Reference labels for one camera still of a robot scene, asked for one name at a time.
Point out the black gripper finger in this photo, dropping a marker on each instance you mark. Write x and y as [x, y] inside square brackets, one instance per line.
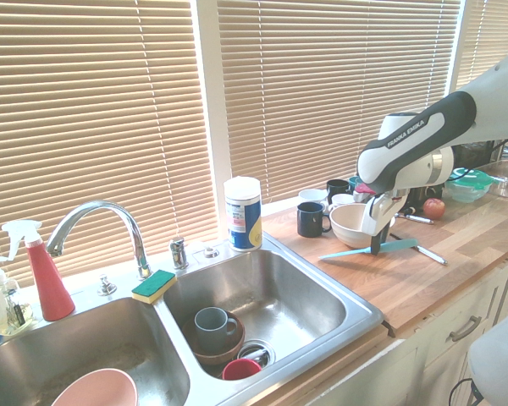
[377, 247]
[385, 241]

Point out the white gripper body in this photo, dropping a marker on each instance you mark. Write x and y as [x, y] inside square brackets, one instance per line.
[379, 213]

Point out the teal spatula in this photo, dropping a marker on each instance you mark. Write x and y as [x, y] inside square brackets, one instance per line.
[402, 245]

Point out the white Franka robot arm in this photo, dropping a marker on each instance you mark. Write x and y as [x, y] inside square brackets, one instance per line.
[406, 139]

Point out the stainless steel double sink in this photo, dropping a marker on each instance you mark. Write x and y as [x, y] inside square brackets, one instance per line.
[279, 287]

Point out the chrome sink hole cover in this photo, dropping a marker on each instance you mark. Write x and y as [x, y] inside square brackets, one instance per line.
[211, 252]

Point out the large cream bowl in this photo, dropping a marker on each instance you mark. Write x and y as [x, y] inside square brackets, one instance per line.
[347, 228]

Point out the silver utensil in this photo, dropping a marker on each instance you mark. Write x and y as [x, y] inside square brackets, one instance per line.
[417, 218]

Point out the white mug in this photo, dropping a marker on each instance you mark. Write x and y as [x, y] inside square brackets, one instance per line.
[343, 199]
[313, 195]

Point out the teal mug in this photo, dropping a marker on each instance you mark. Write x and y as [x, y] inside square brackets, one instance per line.
[354, 182]

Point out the black mug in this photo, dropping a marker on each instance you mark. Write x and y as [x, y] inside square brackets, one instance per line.
[336, 188]
[309, 222]

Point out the red apple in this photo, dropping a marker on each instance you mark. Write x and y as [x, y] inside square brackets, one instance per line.
[434, 208]

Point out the green-lidded plastic container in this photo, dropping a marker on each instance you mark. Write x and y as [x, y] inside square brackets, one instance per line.
[470, 186]

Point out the cream kitchen cabinet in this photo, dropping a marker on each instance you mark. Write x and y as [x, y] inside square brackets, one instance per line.
[440, 351]

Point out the clear glass dish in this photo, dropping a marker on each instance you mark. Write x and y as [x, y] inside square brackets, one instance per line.
[504, 188]

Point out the disinfecting wipes canister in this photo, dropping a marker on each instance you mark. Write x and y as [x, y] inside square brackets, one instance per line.
[243, 220]

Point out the beige window blind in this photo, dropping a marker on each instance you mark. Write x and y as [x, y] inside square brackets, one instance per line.
[89, 127]
[491, 34]
[321, 84]

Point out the red mug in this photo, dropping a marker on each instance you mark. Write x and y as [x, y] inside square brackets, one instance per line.
[241, 370]

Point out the grey-blue mug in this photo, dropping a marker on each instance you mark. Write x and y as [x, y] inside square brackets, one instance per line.
[211, 334]

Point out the brown wooden bowl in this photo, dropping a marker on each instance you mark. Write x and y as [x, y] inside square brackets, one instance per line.
[220, 355]

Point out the chrome side sprayer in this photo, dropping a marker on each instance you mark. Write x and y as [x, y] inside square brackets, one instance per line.
[179, 254]

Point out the green yellow sponge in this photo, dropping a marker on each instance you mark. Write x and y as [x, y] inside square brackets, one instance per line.
[154, 283]

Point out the chrome faucet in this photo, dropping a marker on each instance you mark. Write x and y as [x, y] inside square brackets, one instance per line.
[127, 220]

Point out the chrome faucet knob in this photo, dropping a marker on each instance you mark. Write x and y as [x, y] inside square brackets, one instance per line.
[106, 285]

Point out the pink plastic bowl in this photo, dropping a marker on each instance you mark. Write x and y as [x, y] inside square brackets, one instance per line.
[97, 389]

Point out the red spray bottle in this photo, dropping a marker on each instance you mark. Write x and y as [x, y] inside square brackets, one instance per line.
[51, 287]

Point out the clear soap pump bottle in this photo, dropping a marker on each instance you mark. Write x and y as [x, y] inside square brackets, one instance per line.
[12, 317]

